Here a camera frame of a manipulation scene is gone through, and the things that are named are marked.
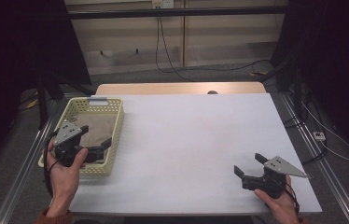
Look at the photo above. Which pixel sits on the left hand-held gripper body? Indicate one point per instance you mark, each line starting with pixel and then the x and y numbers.
pixel 67 137

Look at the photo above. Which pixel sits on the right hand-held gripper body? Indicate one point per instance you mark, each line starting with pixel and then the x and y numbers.
pixel 273 172

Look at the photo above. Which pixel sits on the beige cloth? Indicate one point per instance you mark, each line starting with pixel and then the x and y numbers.
pixel 98 127

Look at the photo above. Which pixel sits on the pale yellow plastic basket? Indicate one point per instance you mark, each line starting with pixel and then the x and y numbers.
pixel 115 130

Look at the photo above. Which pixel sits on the person's right hand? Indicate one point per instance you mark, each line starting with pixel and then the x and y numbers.
pixel 281 208

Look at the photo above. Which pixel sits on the person's left hand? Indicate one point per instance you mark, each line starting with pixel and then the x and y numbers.
pixel 63 183

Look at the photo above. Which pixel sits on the black tripod stand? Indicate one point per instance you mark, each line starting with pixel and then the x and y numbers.
pixel 42 99

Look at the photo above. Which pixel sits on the white table mat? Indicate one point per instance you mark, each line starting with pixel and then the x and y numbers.
pixel 194 149

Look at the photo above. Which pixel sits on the white power strip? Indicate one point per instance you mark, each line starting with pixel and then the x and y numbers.
pixel 319 136

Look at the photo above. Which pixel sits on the black metal stand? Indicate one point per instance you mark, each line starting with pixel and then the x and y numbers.
pixel 297 90

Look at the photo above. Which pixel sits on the wooden table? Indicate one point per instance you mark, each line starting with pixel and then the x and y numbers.
pixel 163 88

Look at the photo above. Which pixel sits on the black curtain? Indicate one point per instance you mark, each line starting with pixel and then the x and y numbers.
pixel 17 46
pixel 337 46

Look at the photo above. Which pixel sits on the black horizontal bar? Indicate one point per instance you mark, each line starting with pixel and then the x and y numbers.
pixel 178 12

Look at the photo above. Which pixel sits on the aluminium floor rail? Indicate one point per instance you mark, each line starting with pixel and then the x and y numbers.
pixel 325 168
pixel 26 161

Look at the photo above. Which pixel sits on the white wall outlet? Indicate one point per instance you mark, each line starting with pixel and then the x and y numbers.
pixel 163 3

